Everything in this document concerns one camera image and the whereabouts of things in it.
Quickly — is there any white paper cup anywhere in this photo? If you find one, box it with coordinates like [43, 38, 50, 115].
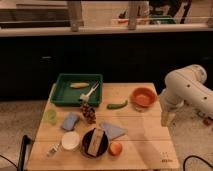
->
[61, 131, 80, 150]

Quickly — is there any green pepper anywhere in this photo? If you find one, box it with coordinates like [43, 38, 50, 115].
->
[107, 100, 128, 110]

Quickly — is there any blue sponge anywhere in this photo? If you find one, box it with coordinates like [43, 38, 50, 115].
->
[61, 113, 80, 131]

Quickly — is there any black cable right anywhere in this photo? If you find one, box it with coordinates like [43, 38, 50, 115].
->
[182, 155, 213, 171]

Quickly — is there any yellow corn cob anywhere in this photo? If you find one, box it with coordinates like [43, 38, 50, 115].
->
[70, 82, 89, 89]

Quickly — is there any black cable left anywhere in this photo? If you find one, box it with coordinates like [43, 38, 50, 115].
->
[0, 134, 33, 171]

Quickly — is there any light wooden table board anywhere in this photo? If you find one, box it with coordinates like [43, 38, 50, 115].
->
[26, 83, 179, 171]

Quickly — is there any black cable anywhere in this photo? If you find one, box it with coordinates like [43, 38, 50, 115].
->
[182, 155, 213, 171]
[0, 134, 33, 171]

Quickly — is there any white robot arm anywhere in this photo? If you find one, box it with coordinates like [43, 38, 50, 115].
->
[159, 64, 213, 126]

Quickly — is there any dark round plate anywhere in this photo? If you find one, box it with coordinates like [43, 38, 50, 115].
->
[82, 128, 109, 157]

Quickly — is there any orange bowl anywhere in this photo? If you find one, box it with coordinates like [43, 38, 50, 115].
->
[131, 87, 157, 107]

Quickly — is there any orange fruit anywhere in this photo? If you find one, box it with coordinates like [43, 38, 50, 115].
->
[109, 142, 123, 156]

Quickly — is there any green plastic tray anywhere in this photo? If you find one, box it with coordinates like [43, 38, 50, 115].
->
[50, 73, 103, 107]

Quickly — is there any wooden block on plate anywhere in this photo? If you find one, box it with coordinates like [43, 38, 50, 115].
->
[87, 128, 104, 157]

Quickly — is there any small green cup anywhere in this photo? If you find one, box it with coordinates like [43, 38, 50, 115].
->
[45, 109, 57, 125]

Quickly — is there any bunch of dark grapes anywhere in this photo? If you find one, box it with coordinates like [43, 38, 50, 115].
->
[80, 103, 96, 124]

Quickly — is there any blue folded cloth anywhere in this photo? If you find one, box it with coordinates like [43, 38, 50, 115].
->
[100, 122, 127, 140]

